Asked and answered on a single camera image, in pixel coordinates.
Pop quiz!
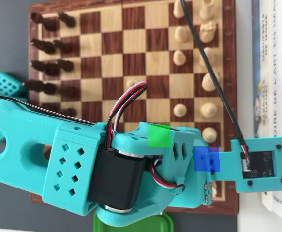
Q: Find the black chess knight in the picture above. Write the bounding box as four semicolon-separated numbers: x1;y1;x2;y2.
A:
31;38;57;55

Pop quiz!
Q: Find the dark grey table mat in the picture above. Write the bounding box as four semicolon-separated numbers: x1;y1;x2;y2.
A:
0;0;238;232

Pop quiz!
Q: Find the white chess pawn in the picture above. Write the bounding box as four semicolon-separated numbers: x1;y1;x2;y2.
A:
125;79;141;91
174;26;189;44
173;0;187;19
173;50;186;66
173;103;187;118

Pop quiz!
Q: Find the red white black servo cable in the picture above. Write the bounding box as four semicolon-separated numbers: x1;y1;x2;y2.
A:
148;154;186;191
106;81;148;149

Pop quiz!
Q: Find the black chess rook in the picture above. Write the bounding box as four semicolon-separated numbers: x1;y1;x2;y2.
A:
30;11;59;32

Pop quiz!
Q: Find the wooden chessboard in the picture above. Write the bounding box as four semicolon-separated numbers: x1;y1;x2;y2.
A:
27;0;239;216

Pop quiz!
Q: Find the white chess knight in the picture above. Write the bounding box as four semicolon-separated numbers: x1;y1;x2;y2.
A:
198;21;216;44

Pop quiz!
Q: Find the thin panda picture book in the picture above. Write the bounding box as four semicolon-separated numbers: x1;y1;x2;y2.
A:
251;0;264;139

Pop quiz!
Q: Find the white art history book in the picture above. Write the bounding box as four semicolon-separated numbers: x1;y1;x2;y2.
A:
270;0;282;224

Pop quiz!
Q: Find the black camera cable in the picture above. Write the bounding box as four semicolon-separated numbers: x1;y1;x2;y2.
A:
179;0;250;167

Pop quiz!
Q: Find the black chess king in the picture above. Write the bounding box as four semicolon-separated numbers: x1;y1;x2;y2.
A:
22;80;57;95

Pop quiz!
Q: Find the thin black arm wire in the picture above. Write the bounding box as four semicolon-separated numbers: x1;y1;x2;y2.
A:
0;91;98;126

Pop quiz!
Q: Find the black chess bishop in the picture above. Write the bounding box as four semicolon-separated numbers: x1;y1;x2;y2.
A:
31;60;60;77

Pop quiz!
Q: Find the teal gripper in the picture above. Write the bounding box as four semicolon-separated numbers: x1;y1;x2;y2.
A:
178;127;216;209

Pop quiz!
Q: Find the green plastic lid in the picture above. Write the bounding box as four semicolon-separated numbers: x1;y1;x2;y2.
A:
92;211;174;232

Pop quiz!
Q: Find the black chess pawn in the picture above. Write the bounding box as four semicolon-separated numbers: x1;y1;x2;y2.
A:
56;59;75;73
52;38;73;54
58;11;76;28
60;108;78;118

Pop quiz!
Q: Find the white chess queen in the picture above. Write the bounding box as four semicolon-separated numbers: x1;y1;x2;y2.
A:
200;102;218;119

